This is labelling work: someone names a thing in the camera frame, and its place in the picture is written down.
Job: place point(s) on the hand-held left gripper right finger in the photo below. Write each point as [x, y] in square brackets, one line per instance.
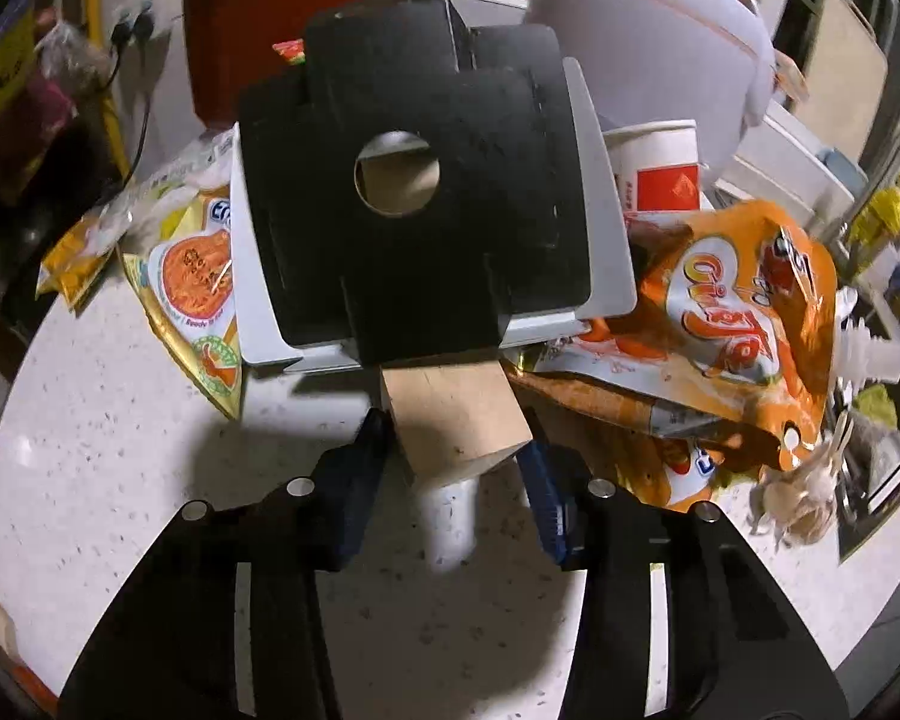
[547, 495]

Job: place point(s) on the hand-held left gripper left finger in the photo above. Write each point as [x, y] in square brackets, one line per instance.
[352, 480]

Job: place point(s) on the black cardboard box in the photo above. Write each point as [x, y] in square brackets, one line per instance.
[420, 240]

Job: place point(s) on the orange striped snack bag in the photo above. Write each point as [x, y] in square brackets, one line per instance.
[645, 457]

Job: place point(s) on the yellow instant noodle wrapper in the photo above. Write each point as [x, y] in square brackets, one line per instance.
[195, 292]

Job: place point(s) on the beige garlic skins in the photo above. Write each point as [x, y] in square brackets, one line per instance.
[802, 495]

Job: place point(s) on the white and red paper cup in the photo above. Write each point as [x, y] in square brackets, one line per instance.
[656, 172]

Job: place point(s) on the clear plastic bag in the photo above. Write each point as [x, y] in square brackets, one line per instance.
[172, 180]

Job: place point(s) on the yellow snack packet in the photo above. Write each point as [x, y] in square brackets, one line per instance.
[75, 255]

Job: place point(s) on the crumpled white tissue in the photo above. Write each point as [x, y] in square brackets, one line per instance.
[870, 337]

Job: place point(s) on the black plastic bag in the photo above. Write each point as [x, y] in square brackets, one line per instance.
[30, 210]

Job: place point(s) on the red snack packet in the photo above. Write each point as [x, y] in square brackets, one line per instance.
[291, 51]

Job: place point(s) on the yellow bottle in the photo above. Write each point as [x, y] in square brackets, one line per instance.
[881, 217]

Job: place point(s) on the brown clay pot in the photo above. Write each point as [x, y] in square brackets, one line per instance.
[270, 22]

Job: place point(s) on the metal faucet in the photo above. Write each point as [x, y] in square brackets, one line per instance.
[881, 165]

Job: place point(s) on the yellow gas pipe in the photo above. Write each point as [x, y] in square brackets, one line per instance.
[109, 75]

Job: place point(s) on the white rice cooker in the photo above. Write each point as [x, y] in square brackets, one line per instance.
[645, 22]

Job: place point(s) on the beige cutting board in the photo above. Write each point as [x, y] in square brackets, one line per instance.
[840, 75]

